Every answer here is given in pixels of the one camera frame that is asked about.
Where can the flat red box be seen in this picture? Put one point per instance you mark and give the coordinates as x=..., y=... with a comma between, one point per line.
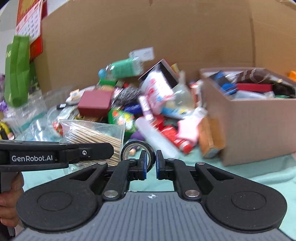
x=254, y=87

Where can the green covered desktop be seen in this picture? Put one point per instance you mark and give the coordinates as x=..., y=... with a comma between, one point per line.
x=266, y=171

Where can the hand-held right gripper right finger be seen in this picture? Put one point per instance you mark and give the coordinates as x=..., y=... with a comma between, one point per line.
x=159, y=166

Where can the orange brown carton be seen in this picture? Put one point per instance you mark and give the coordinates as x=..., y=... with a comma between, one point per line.
x=211, y=136

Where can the white paper label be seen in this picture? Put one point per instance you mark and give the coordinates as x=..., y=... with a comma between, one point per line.
x=142, y=54

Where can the bag of wooden sticks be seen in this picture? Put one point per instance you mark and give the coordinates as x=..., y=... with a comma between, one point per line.
x=92, y=134

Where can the red white small carton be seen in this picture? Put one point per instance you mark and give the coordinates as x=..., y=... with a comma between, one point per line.
x=196, y=92

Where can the red white tube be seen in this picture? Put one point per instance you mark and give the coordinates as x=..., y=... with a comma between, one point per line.
x=178, y=139

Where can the brown cardboard storage box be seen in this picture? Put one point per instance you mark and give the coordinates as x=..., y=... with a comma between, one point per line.
x=254, y=129

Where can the white pink tissue pack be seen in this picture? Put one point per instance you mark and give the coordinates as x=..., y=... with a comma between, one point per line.
x=157, y=88

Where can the yellow black toy figure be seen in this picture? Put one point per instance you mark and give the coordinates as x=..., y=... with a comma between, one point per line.
x=5, y=132

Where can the green paper bag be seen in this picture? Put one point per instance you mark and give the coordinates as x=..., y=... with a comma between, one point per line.
x=17, y=69

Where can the green plastic bottle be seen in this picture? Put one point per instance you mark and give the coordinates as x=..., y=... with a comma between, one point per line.
x=122, y=68

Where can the blue black packet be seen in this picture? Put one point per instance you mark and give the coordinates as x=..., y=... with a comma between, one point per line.
x=219, y=77

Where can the open black box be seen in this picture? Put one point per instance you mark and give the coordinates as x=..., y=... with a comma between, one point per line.
x=170, y=71

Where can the pink white slim tube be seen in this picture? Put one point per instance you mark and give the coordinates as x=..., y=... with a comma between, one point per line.
x=146, y=109

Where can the maroon square box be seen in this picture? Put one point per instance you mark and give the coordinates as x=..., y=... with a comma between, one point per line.
x=95, y=103

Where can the brown box with white stripes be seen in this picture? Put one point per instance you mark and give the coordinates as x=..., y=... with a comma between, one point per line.
x=256, y=76

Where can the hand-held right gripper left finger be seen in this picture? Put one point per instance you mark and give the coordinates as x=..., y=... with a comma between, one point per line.
x=143, y=165

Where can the large cardboard backdrop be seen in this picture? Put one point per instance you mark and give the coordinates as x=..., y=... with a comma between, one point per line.
x=161, y=30

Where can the green snack packet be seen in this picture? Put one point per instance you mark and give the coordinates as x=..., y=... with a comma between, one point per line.
x=120, y=119

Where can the black tape roll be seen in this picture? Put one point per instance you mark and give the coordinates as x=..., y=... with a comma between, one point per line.
x=151, y=153

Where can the crumpled clear bag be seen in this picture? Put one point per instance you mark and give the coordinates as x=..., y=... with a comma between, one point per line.
x=183, y=97

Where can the pink packet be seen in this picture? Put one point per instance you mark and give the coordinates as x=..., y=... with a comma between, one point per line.
x=188, y=129

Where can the red wall calendar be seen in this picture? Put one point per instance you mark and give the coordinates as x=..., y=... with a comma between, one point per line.
x=30, y=20

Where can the clear plastic bag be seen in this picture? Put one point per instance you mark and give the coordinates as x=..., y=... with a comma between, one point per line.
x=30, y=113

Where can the person's left hand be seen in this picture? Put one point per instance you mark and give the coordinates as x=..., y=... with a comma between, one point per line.
x=9, y=208

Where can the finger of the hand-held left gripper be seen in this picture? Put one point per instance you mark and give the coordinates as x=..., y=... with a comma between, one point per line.
x=92, y=151

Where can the steel wool scrubber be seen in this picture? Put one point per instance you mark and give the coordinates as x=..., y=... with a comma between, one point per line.
x=126, y=97

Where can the translucent white tube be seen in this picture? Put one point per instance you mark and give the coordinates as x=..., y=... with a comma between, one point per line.
x=157, y=136

